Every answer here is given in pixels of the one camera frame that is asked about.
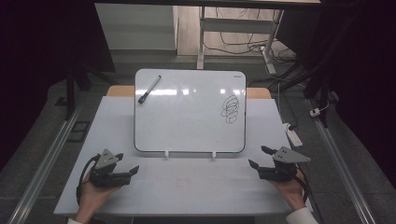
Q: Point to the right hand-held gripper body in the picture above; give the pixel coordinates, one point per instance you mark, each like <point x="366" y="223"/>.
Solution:
<point x="280" y="172"/>

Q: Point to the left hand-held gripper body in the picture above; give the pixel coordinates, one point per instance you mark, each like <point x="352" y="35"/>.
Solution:
<point x="107" y="175"/>

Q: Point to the white whiteboard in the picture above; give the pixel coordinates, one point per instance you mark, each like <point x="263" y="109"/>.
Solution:
<point x="186" y="124"/>

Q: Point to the black and white marker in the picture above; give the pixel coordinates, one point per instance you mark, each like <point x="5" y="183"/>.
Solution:
<point x="149" y="89"/>

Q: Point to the person's right hand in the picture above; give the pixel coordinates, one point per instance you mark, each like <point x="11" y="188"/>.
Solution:
<point x="289" y="191"/>

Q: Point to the person's left hand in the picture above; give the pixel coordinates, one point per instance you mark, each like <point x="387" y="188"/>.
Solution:
<point x="93" y="196"/>

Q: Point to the white power strip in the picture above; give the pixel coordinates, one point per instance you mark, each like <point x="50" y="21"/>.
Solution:
<point x="294" y="137"/>

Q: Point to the black plug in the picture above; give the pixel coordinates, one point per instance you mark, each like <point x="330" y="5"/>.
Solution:
<point x="292" y="126"/>

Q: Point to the white whiteboard stand foot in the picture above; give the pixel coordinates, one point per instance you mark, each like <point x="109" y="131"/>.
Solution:
<point x="214" y="155"/>
<point x="166" y="154"/>

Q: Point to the black floor plate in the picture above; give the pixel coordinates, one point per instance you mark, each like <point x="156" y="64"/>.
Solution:
<point x="79" y="131"/>

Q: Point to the white table cover sheet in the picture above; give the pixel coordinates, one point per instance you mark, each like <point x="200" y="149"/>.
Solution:
<point x="186" y="186"/>

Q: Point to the small white adapter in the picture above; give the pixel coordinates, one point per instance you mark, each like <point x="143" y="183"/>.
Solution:
<point x="315" y="112"/>

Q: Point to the wooden table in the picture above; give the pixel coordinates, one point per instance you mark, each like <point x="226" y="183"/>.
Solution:
<point x="121" y="91"/>

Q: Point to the black metal stand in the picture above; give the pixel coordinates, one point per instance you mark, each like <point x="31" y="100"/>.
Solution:
<point x="70" y="93"/>

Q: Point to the black curtain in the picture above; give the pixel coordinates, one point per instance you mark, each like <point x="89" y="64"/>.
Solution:
<point x="364" y="62"/>
<point x="37" y="62"/>

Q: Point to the white cabinet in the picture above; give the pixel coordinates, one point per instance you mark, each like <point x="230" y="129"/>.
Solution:
<point x="134" y="28"/>

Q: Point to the aluminium floor rail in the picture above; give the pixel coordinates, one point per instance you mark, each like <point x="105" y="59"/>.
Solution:
<point x="43" y="161"/>
<point x="342" y="161"/>

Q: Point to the white desk frame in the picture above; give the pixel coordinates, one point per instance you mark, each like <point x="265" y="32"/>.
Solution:
<point x="236" y="25"/>

